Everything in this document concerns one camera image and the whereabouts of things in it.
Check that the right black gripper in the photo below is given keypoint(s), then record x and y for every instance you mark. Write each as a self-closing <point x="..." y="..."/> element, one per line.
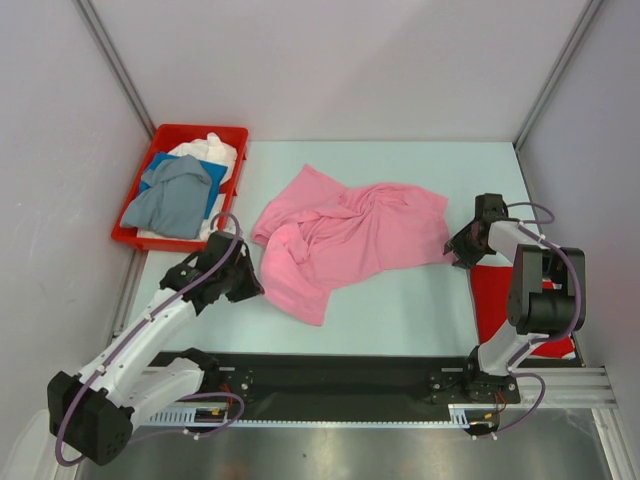
<point x="466" y="258"/>

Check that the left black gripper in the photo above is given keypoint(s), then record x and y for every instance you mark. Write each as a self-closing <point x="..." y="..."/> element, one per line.
<point x="252" y="287"/>

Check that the pink t shirt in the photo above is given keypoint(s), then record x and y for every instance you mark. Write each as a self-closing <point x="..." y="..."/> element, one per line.
<point x="319" y="235"/>

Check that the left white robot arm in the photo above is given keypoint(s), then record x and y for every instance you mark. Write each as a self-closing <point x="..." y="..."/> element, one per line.
<point x="94" y="413"/>

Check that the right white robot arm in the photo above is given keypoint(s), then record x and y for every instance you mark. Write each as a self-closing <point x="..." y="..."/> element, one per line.
<point x="546" y="300"/>

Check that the red folded t shirt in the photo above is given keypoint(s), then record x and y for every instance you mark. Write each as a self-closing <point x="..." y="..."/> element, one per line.
<point x="490" y="286"/>

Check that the grey t shirt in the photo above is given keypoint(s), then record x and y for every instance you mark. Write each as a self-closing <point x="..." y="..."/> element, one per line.
<point x="175" y="201"/>

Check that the white t shirt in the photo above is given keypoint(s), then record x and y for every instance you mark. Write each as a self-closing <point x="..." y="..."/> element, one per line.
<point x="210" y="149"/>

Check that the red plastic bin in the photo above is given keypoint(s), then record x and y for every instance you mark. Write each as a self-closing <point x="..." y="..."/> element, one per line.
<point x="166" y="138"/>

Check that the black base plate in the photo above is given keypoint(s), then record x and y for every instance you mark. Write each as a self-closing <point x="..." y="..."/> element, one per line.
<point x="343" y="388"/>

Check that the left slotted cable duct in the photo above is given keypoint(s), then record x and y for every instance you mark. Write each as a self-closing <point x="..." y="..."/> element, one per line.
<point x="189" y="416"/>

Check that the slotted cable duct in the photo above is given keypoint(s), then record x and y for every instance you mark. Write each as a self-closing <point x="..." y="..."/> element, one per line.
<point x="475" y="414"/>
<point x="189" y="416"/>

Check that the aluminium frame rail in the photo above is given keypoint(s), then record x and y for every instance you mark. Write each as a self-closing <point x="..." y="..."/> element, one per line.
<point x="568" y="388"/>

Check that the right slotted cable duct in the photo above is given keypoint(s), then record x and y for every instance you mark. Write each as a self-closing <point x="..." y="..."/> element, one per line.
<point x="475" y="414"/>

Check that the right aluminium corner post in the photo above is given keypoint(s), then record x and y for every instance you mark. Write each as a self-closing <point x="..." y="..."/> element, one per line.
<point x="560" y="67"/>

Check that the aluminium corner post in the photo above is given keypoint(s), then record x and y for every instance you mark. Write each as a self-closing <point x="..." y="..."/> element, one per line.
<point x="560" y="67"/>
<point x="105" y="44"/>

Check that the left aluminium corner post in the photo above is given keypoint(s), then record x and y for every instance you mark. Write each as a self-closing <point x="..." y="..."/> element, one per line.
<point x="105" y="44"/>

